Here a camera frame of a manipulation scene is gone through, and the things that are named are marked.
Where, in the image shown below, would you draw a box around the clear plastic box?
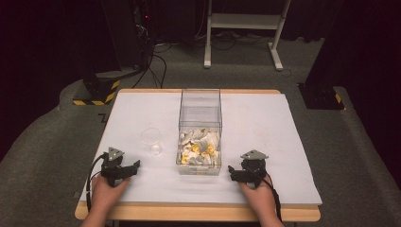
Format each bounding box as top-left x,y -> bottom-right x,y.
175,88 -> 223,177

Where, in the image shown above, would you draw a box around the white metal stand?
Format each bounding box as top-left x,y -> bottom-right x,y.
203,0 -> 293,72

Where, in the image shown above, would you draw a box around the person's left hand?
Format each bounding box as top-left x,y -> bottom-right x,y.
91,174 -> 131,219

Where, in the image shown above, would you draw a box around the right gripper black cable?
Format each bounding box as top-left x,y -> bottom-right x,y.
265,172 -> 283,222

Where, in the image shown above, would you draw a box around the clear glass cup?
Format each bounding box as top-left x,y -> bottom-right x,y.
139,127 -> 164,156

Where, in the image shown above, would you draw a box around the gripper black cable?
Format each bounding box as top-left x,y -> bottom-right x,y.
265,172 -> 283,222
85,152 -> 107,213

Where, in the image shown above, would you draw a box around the white table mat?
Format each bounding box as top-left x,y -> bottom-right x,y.
78,92 -> 323,206

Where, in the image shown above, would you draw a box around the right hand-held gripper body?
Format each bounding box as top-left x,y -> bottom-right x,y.
234,149 -> 270,189

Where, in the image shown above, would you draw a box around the black stand base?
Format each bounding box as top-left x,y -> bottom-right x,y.
297,81 -> 345,111

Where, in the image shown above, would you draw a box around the wooden table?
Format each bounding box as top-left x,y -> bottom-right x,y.
74,88 -> 323,223

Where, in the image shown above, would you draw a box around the dark curtain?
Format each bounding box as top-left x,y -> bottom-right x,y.
305,0 -> 401,179
0,0 -> 106,162

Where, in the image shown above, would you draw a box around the black base with yellow stripes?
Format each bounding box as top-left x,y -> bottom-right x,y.
72,73 -> 122,107

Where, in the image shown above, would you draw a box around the pile of white yellow packets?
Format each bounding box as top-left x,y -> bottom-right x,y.
179,127 -> 221,166

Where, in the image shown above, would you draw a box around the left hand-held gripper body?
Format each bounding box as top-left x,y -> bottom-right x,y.
100,147 -> 134,187

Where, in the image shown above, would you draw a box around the black computer tower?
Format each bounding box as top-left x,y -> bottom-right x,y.
100,0 -> 153,72

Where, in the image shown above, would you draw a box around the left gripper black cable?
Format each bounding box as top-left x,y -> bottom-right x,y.
85,152 -> 107,213

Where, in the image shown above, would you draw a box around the person's right hand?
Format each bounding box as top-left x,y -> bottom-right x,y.
237,175 -> 279,221

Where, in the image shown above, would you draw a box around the black floor cables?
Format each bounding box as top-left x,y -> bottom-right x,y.
131,43 -> 168,90

